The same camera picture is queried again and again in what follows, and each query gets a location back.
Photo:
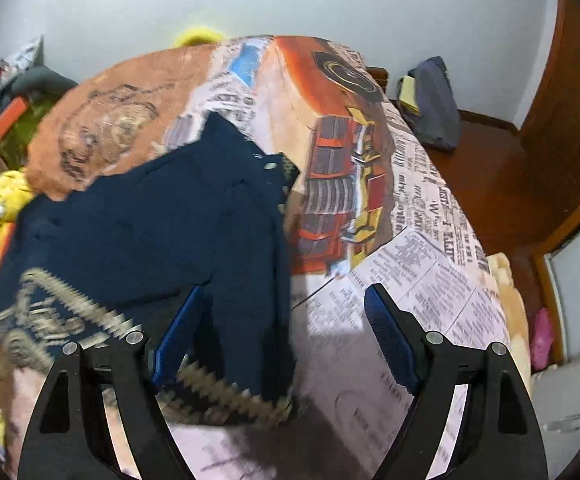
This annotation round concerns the yellow paper pad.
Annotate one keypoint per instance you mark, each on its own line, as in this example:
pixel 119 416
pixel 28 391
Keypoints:
pixel 408 92

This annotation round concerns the beige plush blanket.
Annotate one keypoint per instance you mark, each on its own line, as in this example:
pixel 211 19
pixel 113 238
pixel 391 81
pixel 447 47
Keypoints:
pixel 512 300

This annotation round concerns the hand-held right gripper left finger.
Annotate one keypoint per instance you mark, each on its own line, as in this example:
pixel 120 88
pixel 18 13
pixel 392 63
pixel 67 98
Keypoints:
pixel 180 330

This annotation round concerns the pink clog slipper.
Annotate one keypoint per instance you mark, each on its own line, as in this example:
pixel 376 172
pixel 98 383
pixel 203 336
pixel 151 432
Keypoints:
pixel 542 340

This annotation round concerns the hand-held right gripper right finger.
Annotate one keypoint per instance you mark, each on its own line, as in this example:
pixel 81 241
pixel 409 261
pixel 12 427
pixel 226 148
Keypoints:
pixel 389 335

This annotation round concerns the navy patterned sweater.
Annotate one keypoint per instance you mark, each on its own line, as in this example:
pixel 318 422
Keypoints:
pixel 170 220

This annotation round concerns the white wheeled cabinet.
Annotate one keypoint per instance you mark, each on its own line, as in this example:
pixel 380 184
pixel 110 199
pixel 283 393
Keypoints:
pixel 567 400

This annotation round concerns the orange box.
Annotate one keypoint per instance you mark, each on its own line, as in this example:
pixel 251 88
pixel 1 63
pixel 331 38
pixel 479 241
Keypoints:
pixel 9 119

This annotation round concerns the wooden door frame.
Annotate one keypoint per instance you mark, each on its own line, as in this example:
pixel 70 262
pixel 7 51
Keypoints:
pixel 559 240

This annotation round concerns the wooden bed footboard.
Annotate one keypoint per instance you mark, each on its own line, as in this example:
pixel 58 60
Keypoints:
pixel 378 80

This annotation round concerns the grey backpack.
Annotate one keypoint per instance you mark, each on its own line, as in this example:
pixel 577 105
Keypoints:
pixel 437 105

